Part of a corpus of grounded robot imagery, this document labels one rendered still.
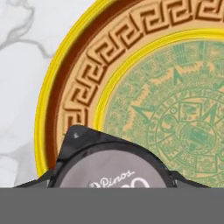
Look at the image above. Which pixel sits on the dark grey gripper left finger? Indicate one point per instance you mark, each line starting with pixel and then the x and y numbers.
pixel 39 181

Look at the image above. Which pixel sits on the yellow rimmed patterned plate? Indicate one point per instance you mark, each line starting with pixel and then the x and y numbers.
pixel 163 87

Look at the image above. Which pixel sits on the black lidded yogurt container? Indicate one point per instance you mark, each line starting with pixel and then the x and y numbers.
pixel 110 157

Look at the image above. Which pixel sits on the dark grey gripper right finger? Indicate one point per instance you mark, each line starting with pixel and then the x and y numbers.
pixel 186 182

